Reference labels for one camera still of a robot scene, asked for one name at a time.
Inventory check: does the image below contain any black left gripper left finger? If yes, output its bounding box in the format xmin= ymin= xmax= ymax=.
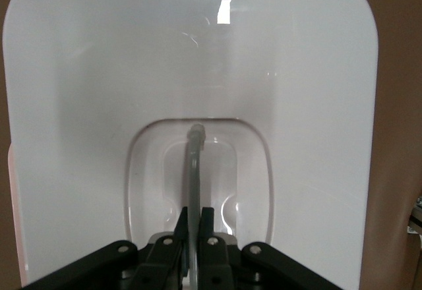
xmin=131 ymin=206 xmax=190 ymax=290

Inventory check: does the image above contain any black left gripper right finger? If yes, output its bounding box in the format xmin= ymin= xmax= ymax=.
xmin=197 ymin=206 xmax=239 ymax=290

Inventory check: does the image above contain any grey lid carry handle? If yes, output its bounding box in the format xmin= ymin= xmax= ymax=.
xmin=183 ymin=123 xmax=207 ymax=290

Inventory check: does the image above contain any white plastic box lid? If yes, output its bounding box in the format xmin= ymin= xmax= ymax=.
xmin=1 ymin=0 xmax=379 ymax=290

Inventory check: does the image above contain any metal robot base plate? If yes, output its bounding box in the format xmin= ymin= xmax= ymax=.
xmin=407 ymin=194 xmax=422 ymax=242

